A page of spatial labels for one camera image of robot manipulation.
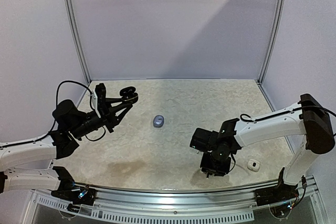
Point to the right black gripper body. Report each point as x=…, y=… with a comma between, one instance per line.
x=213, y=169

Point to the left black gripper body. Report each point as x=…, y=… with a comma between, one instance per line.
x=107, y=119

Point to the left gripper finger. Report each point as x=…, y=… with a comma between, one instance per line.
x=109, y=101
x=121, y=110

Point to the black earbud charging case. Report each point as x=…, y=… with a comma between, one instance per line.
x=129, y=94

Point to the white earbud charging case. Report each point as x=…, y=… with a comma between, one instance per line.
x=253, y=165

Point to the purple earbud charging case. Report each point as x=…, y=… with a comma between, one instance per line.
x=158, y=121

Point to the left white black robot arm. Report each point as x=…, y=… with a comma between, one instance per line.
x=28, y=164

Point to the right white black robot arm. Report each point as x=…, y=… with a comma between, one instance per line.
x=306, y=117

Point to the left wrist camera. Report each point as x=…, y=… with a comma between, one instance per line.
x=98, y=100

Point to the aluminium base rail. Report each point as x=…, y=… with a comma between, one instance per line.
x=233, y=205

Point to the left aluminium frame post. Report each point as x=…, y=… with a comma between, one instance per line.
x=76, y=40

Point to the aluminium frame post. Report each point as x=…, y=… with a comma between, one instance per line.
x=272, y=41
x=76, y=40

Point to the right aluminium frame post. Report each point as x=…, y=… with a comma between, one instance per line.
x=272, y=41

